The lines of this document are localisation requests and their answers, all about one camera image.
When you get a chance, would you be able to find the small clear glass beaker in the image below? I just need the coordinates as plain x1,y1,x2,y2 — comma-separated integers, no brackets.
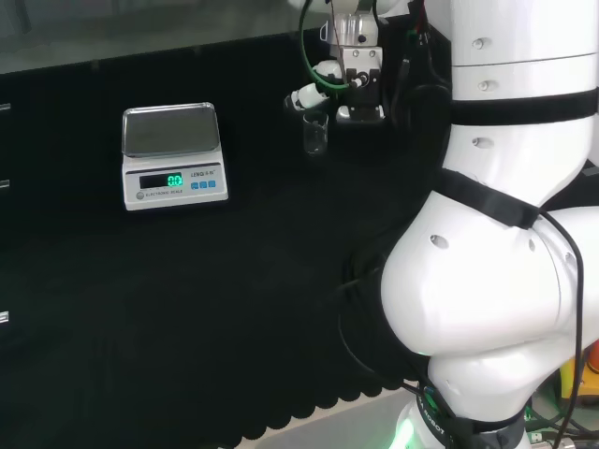
301,110,329,157

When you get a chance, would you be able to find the black bench cloth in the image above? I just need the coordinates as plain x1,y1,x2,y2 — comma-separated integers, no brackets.
0,22,599,449

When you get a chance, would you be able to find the white electronic balance steel pan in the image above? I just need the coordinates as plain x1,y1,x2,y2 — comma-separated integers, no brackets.
121,101,230,212

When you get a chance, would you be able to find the yellow stop button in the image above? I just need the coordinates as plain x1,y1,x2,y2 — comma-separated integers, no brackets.
559,340,599,413

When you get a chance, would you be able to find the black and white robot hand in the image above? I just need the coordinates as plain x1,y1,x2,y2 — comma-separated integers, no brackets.
283,45,389,126

